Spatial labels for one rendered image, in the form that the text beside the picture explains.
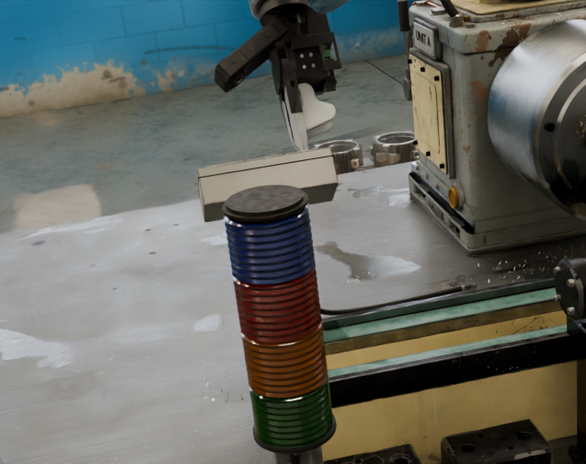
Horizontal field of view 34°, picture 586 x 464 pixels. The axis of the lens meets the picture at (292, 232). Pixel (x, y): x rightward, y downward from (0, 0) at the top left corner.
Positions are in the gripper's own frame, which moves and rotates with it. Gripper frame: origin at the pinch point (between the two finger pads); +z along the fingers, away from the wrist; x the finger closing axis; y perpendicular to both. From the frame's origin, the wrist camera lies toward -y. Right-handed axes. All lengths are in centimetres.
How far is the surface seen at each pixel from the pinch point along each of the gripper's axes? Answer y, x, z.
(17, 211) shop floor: -85, 323, -114
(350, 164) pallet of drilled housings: 54, 225, -75
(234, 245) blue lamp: -14, -52, 26
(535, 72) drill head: 33.2, -1.1, -4.8
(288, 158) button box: -2.1, -3.5, 2.5
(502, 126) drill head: 29.9, 7.1, -1.0
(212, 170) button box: -11.7, -3.5, 2.4
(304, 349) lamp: -10, -48, 33
